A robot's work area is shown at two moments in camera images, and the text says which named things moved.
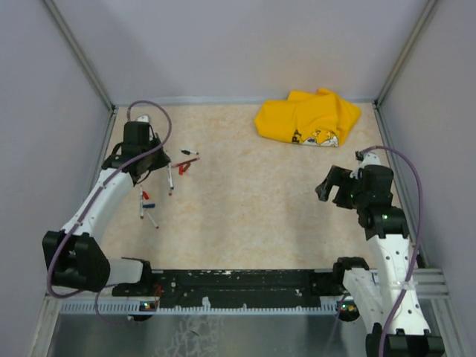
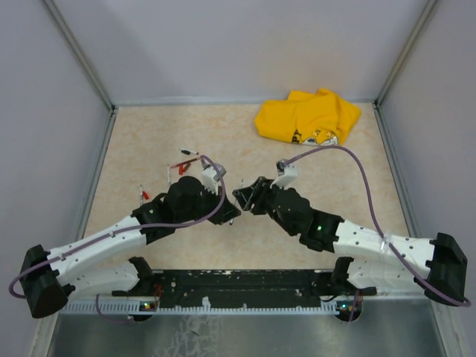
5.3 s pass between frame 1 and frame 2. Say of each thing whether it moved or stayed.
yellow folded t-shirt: stayed
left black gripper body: moved
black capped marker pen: stayed
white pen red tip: stayed
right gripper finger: moved
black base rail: stayed
